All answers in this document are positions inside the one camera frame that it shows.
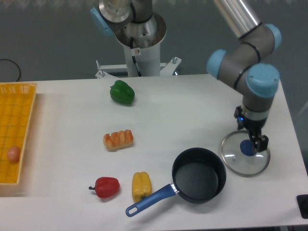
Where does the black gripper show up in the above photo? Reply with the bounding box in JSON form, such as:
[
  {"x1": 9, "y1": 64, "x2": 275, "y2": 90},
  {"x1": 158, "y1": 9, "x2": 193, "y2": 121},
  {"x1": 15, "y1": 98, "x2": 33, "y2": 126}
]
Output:
[{"x1": 234, "y1": 106, "x2": 269, "y2": 152}]

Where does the glass lid with blue knob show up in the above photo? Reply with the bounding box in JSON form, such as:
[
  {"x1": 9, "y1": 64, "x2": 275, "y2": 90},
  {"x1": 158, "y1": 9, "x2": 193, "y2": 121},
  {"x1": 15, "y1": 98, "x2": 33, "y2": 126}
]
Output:
[{"x1": 220, "y1": 130, "x2": 270, "y2": 178}]

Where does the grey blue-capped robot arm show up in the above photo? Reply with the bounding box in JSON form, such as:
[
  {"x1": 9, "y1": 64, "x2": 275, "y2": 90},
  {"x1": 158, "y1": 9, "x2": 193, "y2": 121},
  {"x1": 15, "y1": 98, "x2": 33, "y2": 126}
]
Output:
[{"x1": 90, "y1": 0, "x2": 282, "y2": 152}]

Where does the black device at table edge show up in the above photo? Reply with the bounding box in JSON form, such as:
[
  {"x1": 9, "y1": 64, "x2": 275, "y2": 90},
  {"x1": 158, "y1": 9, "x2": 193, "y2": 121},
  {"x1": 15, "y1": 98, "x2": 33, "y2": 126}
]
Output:
[{"x1": 296, "y1": 194, "x2": 308, "y2": 219}]

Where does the yellow bell pepper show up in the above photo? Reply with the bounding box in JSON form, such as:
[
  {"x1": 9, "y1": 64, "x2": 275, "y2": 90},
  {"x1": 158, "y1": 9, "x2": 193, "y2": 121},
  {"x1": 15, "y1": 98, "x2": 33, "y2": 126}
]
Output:
[{"x1": 132, "y1": 172, "x2": 152, "y2": 202}]

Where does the toy bread loaf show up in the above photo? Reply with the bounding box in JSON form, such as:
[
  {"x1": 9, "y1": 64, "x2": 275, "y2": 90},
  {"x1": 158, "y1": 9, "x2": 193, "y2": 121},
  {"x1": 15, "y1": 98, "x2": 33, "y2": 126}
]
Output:
[{"x1": 103, "y1": 129, "x2": 134, "y2": 152}]

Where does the green bell pepper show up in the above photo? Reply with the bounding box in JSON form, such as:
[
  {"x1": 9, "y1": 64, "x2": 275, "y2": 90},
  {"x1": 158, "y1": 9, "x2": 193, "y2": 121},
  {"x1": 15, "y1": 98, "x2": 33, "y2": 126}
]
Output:
[{"x1": 110, "y1": 80, "x2": 135, "y2": 105}]

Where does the red bell pepper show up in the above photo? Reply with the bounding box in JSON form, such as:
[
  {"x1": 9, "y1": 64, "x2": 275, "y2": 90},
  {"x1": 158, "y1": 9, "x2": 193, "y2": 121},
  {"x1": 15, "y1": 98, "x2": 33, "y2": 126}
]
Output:
[{"x1": 89, "y1": 177, "x2": 120, "y2": 199}]

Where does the yellow plastic basket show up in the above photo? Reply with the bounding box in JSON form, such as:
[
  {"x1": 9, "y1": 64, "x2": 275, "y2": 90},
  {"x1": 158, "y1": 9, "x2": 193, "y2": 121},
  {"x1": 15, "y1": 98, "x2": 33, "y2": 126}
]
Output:
[{"x1": 0, "y1": 82, "x2": 37, "y2": 185}]

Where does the brown egg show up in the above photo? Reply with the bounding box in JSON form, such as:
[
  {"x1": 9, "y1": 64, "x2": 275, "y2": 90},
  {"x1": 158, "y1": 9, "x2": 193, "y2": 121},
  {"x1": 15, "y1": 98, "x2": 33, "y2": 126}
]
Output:
[{"x1": 7, "y1": 145, "x2": 21, "y2": 164}]

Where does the black saucepan with blue handle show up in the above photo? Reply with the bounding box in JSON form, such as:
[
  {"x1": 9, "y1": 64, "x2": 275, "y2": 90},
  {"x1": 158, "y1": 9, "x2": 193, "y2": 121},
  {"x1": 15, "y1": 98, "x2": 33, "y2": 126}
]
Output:
[{"x1": 126, "y1": 147, "x2": 227, "y2": 217}]

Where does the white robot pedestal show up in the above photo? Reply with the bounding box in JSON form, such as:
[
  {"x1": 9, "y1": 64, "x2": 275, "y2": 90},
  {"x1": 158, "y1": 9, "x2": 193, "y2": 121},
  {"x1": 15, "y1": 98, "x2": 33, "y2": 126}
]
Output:
[{"x1": 95, "y1": 13, "x2": 181, "y2": 78}]

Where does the black cable on pedestal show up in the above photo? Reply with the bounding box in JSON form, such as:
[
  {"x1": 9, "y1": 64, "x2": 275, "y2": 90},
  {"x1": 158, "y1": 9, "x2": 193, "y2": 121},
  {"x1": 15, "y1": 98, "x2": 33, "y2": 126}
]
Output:
[{"x1": 129, "y1": 36, "x2": 143, "y2": 77}]

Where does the black cable on floor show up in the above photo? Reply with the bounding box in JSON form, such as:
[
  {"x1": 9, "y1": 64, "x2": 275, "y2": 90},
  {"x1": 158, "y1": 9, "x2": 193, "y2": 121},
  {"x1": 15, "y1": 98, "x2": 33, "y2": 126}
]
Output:
[{"x1": 0, "y1": 59, "x2": 21, "y2": 82}]

